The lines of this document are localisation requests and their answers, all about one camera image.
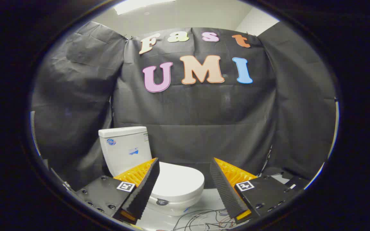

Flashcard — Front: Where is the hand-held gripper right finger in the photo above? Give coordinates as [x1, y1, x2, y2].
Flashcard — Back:
[209, 157, 302, 225]

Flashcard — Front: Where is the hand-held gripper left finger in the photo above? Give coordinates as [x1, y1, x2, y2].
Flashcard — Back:
[75, 157, 160, 225]

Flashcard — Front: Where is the white toilet lid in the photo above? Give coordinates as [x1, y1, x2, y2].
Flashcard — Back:
[151, 161, 205, 206]

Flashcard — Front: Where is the white ceramic toilet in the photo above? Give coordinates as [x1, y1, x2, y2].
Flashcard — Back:
[98, 126, 205, 217]

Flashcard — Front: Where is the black box with white label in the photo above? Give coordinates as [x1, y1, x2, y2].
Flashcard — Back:
[262, 167, 311, 190]

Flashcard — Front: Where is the black backdrop cloth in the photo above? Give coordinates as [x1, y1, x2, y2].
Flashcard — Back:
[31, 21, 336, 190]

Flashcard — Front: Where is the tangle of thin cables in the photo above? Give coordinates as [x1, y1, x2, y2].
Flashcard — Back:
[173, 209, 237, 231]

